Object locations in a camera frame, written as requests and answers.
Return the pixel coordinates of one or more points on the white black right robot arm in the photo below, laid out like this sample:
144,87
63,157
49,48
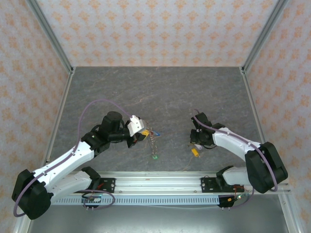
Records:
230,143

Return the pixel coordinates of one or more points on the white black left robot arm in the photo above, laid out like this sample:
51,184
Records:
68,157

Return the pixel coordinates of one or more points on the small controller board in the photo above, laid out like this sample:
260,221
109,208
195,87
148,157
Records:
93,199
230,199

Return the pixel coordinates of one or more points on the grey metal shelf panel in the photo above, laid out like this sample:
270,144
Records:
158,221

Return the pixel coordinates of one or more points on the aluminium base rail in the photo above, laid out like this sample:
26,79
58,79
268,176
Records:
158,182

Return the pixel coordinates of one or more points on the aluminium table edge rail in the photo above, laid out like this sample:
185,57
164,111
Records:
255,114
60,114

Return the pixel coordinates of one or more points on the aluminium frame post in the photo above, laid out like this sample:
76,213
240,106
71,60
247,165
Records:
50,36
263,36

